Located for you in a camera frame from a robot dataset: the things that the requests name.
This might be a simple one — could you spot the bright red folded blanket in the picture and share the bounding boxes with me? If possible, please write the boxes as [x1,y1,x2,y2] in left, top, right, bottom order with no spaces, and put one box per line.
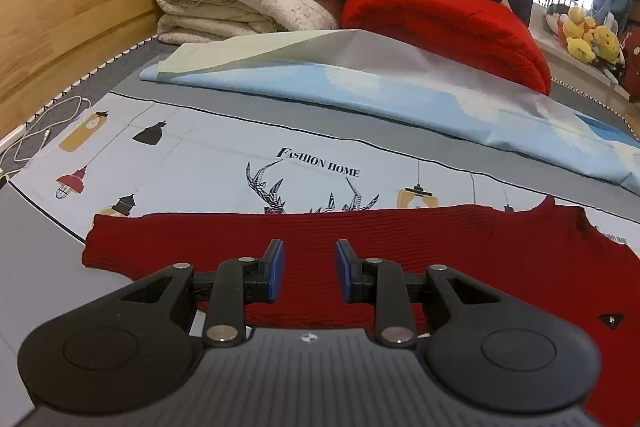
[341,0,551,95]

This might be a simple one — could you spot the yellow plush toy pile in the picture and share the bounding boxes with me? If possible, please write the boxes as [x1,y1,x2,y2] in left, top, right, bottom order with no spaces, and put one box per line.
[544,4,626,80]

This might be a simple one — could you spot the printed deer bed sheet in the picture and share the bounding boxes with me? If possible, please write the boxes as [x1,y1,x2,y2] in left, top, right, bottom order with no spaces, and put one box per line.
[0,91,640,258]

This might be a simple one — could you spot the white charging cable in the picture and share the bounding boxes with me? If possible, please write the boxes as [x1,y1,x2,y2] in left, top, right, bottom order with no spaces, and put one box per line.
[0,95,94,178]

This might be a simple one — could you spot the dark red knit sweater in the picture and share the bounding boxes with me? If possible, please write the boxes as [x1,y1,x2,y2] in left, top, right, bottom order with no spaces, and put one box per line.
[82,198,639,426]

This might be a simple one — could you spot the light blue folded sheet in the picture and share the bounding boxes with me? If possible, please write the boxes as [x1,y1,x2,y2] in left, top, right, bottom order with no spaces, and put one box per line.
[140,30,639,193]

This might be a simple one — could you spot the wooden headboard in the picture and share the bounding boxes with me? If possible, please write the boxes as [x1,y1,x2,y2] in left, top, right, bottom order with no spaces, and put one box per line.
[1,0,160,134]

